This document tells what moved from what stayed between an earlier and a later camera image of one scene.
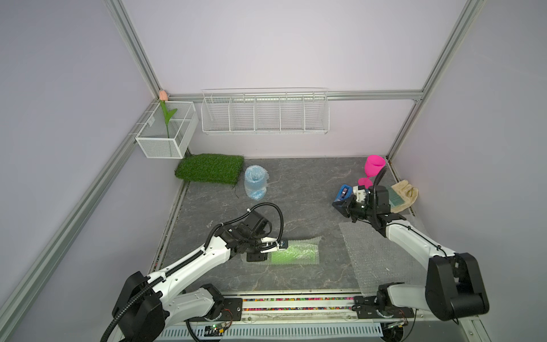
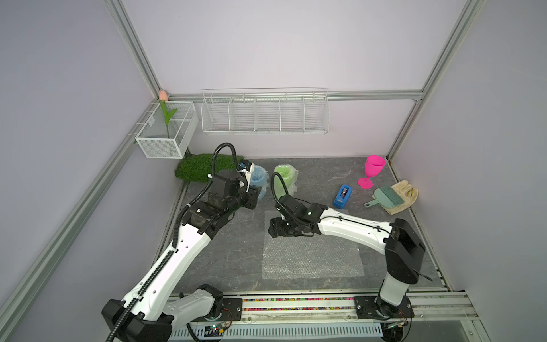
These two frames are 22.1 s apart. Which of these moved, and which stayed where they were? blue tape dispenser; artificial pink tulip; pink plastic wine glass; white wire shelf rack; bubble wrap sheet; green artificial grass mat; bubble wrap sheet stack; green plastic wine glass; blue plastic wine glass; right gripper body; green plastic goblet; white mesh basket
Moved: right gripper body; green plastic goblet; bubble wrap sheet stack; green plastic wine glass
Stayed: white wire shelf rack; blue tape dispenser; artificial pink tulip; bubble wrap sheet; green artificial grass mat; pink plastic wine glass; white mesh basket; blue plastic wine glass
